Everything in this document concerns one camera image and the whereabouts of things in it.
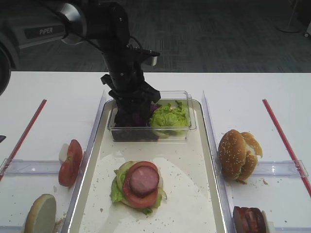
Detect lettuce leaf under stack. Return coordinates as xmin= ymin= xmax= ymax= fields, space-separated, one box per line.
xmin=110 ymin=161 xmax=168 ymax=215

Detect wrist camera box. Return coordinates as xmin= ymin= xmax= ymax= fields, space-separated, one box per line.
xmin=138 ymin=50 xmax=160 ymax=66

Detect shredded purple cabbage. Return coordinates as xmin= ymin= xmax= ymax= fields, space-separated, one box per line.
xmin=111 ymin=113 xmax=159 ymax=142

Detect sesame bun front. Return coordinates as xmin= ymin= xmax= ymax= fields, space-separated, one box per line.
xmin=218 ymin=129 xmax=246 ymax=180

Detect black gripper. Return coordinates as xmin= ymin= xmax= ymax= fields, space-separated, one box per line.
xmin=101 ymin=72 xmax=161 ymax=126

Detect clear holder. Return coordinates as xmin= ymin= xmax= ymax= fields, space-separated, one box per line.
xmin=251 ymin=160 xmax=309 ymax=178
xmin=261 ymin=211 xmax=311 ymax=233
xmin=0 ymin=144 xmax=69 ymax=176

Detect green lettuce in box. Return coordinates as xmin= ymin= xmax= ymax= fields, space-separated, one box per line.
xmin=149 ymin=100 xmax=190 ymax=138

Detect black object at edge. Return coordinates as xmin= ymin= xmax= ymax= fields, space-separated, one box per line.
xmin=0 ymin=135 xmax=6 ymax=143

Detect ham slice on stack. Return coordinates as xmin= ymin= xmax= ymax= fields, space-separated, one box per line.
xmin=129 ymin=166 xmax=159 ymax=197

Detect upright bottom bun slice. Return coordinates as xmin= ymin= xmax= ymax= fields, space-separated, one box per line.
xmin=24 ymin=194 xmax=56 ymax=233

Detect left red strip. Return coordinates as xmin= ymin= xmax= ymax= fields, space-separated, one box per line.
xmin=0 ymin=99 xmax=47 ymax=180

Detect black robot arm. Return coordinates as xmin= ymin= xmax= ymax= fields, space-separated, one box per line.
xmin=0 ymin=0 xmax=160 ymax=127

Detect clear plastic salad box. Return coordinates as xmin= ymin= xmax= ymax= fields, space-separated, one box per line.
xmin=107 ymin=91 xmax=196 ymax=142

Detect lower right clear holder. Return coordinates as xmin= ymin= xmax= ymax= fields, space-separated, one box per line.
xmin=261 ymin=211 xmax=311 ymax=233

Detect upper right clear holder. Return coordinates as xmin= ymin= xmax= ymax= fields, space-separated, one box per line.
xmin=251 ymin=160 xmax=309 ymax=178

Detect sliced meat patties row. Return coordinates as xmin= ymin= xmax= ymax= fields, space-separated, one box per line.
xmin=233 ymin=206 xmax=267 ymax=233

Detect tomato slice on stack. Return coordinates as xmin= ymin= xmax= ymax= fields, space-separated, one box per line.
xmin=122 ymin=161 xmax=158 ymax=209

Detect upright tomato slices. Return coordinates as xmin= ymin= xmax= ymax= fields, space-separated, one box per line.
xmin=58 ymin=139 xmax=83 ymax=187

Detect upper left clear holder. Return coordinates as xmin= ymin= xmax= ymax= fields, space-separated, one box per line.
xmin=0 ymin=144 xmax=69 ymax=176

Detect white metal tray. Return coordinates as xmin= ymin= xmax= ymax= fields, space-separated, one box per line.
xmin=79 ymin=100 xmax=224 ymax=233

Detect red strip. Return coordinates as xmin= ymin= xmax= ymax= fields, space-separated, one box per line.
xmin=0 ymin=99 xmax=47 ymax=180
xmin=262 ymin=99 xmax=311 ymax=195

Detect sesame bun rear torn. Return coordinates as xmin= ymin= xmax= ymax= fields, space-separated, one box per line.
xmin=237 ymin=132 xmax=263 ymax=184

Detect floor stand base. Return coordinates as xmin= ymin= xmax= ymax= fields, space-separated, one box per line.
xmin=276 ymin=0 xmax=300 ymax=33

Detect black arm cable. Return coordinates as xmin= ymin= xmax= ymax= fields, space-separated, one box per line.
xmin=41 ymin=0 xmax=144 ymax=53

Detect right red strip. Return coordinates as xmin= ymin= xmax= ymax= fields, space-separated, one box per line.
xmin=262 ymin=99 xmax=311 ymax=195

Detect left clear divider rail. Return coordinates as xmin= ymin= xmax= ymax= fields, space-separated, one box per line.
xmin=58 ymin=92 xmax=106 ymax=233

